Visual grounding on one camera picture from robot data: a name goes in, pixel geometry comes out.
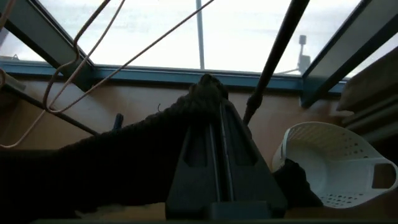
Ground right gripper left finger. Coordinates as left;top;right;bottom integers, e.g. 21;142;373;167
164;119;229;220

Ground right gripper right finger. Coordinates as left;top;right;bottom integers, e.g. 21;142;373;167
220;101;289;220

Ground white laundry basket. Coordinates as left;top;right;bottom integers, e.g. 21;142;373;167
271;121;398;209

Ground black clothes rack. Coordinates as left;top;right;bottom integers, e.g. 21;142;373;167
0;0;311;137

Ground window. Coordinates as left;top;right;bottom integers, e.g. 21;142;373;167
0;0;398;109

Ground brown curtain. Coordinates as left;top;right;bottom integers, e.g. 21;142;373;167
336;45;398;144

